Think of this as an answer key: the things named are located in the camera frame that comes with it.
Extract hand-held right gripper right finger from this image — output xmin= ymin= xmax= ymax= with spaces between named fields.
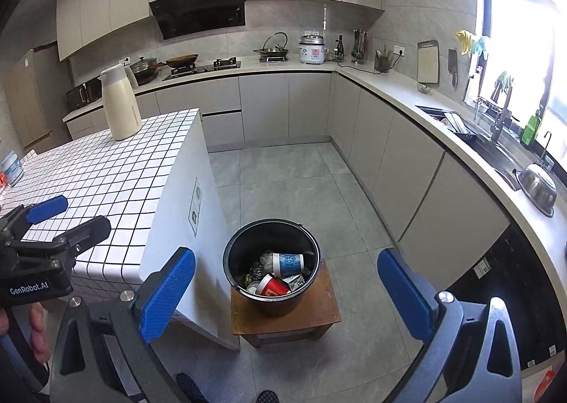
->
xmin=377 ymin=248 xmax=519 ymax=403

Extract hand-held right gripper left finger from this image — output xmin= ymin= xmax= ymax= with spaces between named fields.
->
xmin=50 ymin=247 xmax=197 ymax=403

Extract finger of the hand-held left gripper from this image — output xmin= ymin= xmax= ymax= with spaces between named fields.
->
xmin=0 ymin=196 xmax=69 ymax=241
xmin=15 ymin=216 xmax=112 ymax=269

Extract black bucket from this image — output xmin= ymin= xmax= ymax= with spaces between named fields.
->
xmin=222 ymin=219 xmax=321 ymax=317

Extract red paper cup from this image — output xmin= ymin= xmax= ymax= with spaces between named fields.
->
xmin=256 ymin=274 xmax=292 ymax=297

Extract blue white paper cup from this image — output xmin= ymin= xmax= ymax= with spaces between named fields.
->
xmin=271 ymin=252 xmax=304 ymax=278

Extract person's left hand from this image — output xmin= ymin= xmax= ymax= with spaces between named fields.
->
xmin=29 ymin=302 xmax=52 ymax=365

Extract blue white tub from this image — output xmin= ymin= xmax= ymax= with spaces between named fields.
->
xmin=1 ymin=151 xmax=24 ymax=186

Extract white black checkered tablecloth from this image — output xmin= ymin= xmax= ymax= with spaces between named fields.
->
xmin=0 ymin=108 xmax=202 ymax=324

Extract brown wooden stool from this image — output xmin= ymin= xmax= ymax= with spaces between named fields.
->
xmin=230 ymin=259 xmax=342 ymax=348

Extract island outlet panel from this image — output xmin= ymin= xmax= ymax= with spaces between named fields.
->
xmin=188 ymin=178 xmax=202 ymax=235

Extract beige refrigerator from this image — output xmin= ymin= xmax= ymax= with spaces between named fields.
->
xmin=2 ymin=46 xmax=58 ymax=153

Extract black built-in dishwasher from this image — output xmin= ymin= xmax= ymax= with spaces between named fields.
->
xmin=443 ymin=221 xmax=567 ymax=370

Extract black microwave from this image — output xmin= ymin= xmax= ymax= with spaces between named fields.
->
xmin=66 ymin=77 xmax=102 ymax=110

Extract cream thermos jug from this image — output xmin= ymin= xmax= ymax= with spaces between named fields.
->
xmin=99 ymin=65 xmax=142 ymax=141

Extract beige base cabinets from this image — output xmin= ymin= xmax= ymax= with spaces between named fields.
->
xmin=62 ymin=68 xmax=510 ymax=293

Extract kitchen sink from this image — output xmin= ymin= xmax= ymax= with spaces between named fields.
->
xmin=416 ymin=105 xmax=532 ymax=191

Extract lidded cooking pot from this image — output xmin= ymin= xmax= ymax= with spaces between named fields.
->
xmin=130 ymin=56 xmax=165 ymax=85

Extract steel mixing bowl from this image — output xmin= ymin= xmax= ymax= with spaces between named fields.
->
xmin=516 ymin=164 xmax=558 ymax=218

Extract dish rack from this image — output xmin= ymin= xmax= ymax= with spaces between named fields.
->
xmin=440 ymin=111 xmax=477 ymax=138

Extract metal kitchen faucet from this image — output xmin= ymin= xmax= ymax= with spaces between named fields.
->
xmin=476 ymin=84 xmax=515 ymax=144

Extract black wok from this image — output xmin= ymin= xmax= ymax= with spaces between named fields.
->
xmin=165 ymin=54 xmax=199 ymax=68

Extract small black faucet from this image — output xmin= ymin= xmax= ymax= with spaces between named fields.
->
xmin=543 ymin=132 xmax=556 ymax=171

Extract green soap bottle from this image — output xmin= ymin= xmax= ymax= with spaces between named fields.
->
xmin=520 ymin=113 xmax=541 ymax=147

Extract black gas stove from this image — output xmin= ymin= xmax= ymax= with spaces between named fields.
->
xmin=163 ymin=56 xmax=242 ymax=81

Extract dark utensil holder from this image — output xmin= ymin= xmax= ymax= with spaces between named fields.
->
xmin=374 ymin=46 xmax=395 ymax=73

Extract beige cutting board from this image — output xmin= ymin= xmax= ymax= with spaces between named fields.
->
xmin=416 ymin=40 xmax=440 ymax=85

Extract green cloth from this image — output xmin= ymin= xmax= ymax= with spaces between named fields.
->
xmin=494 ymin=72 xmax=515 ymax=96

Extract black range hood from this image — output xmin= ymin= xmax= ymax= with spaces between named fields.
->
xmin=148 ymin=0 xmax=246 ymax=40

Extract hanging yellow gloves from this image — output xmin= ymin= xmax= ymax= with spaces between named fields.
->
xmin=456 ymin=30 xmax=477 ymax=57

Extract white rice cooker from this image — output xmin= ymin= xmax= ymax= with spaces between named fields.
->
xmin=298 ymin=31 xmax=329 ymax=66

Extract kitchen window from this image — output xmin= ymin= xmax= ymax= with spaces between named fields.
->
xmin=472 ymin=0 xmax=567 ymax=173

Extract pan with hoop handle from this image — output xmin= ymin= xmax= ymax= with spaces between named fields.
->
xmin=253 ymin=32 xmax=291 ymax=63

